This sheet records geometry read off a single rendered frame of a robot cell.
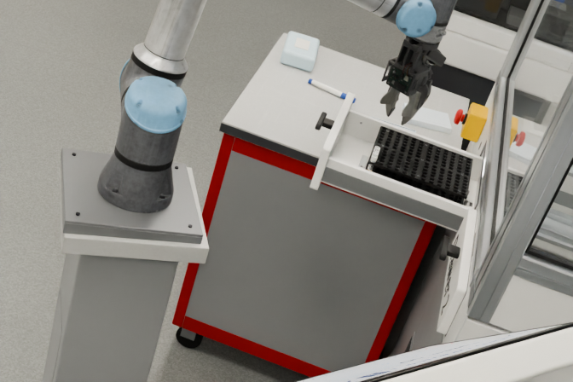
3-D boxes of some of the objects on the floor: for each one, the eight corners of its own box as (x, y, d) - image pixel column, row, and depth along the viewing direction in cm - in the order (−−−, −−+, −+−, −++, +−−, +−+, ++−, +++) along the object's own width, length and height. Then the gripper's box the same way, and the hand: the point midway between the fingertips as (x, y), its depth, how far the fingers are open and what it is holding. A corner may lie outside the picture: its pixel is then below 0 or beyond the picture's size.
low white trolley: (160, 348, 269) (222, 121, 229) (224, 233, 322) (283, 31, 282) (355, 423, 264) (451, 205, 225) (387, 293, 317) (470, 99, 278)
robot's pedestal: (12, 500, 216) (58, 240, 177) (14, 399, 240) (56, 150, 201) (143, 500, 226) (215, 252, 186) (134, 402, 250) (195, 164, 210)
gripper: (390, 30, 199) (360, 115, 211) (433, 54, 195) (400, 140, 206) (410, 22, 206) (380, 106, 217) (453, 45, 201) (420, 130, 212)
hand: (398, 114), depth 213 cm, fingers open, 3 cm apart
